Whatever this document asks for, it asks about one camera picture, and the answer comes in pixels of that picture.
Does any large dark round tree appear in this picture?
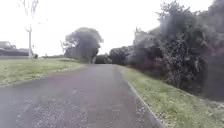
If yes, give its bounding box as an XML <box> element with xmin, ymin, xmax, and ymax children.
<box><xmin>60</xmin><ymin>26</ymin><xmax>104</xmax><ymax>64</ymax></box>

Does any grey asphalt path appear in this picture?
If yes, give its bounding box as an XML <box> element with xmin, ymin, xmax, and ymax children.
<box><xmin>0</xmin><ymin>63</ymin><xmax>165</xmax><ymax>128</ymax></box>

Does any row of dark trees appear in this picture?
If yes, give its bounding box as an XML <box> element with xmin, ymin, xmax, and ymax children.
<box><xmin>94</xmin><ymin>0</ymin><xmax>224</xmax><ymax>102</ymax></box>

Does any grass verge below trees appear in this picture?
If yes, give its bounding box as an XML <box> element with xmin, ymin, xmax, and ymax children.
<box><xmin>117</xmin><ymin>64</ymin><xmax>224</xmax><ymax>128</ymax></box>

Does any grass area beside path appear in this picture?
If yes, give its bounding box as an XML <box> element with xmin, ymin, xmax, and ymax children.
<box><xmin>0</xmin><ymin>57</ymin><xmax>86</xmax><ymax>87</ymax></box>

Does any bare pale tree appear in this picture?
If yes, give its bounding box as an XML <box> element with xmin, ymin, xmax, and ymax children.
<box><xmin>16</xmin><ymin>0</ymin><xmax>41</xmax><ymax>60</ymax></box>

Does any low building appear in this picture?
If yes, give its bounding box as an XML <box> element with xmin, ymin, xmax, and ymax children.
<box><xmin>0</xmin><ymin>40</ymin><xmax>34</xmax><ymax>60</ymax></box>

